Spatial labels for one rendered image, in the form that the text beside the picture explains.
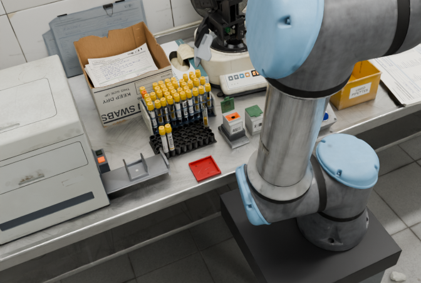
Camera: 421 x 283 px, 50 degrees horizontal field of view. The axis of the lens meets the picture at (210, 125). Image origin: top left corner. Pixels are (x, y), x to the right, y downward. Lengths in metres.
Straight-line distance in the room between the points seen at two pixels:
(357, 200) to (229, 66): 0.68
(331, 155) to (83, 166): 0.55
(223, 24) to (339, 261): 0.56
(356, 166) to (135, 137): 0.70
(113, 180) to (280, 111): 0.67
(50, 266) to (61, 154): 0.92
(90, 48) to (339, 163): 0.98
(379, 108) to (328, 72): 0.92
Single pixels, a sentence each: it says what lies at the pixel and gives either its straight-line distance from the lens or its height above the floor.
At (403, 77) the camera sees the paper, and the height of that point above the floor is 0.89.
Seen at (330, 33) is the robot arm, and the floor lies 1.53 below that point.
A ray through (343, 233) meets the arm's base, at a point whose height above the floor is 0.99.
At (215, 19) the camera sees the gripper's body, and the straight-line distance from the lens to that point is 1.04.
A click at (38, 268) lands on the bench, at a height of 0.27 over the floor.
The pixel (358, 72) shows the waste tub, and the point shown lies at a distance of 1.49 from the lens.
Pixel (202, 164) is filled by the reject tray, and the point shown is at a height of 0.88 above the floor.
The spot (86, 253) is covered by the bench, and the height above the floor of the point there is 0.27.
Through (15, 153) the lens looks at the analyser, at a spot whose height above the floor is 1.14.
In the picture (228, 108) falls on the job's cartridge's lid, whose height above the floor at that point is 0.96.
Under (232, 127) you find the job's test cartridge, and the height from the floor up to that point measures 0.94.
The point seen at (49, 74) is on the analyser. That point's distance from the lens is 1.13.
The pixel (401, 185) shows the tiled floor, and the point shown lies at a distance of 2.41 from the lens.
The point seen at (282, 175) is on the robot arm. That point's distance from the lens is 0.73.
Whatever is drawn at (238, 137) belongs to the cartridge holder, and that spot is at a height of 0.89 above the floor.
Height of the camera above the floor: 1.78
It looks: 43 degrees down
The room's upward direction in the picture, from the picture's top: 5 degrees counter-clockwise
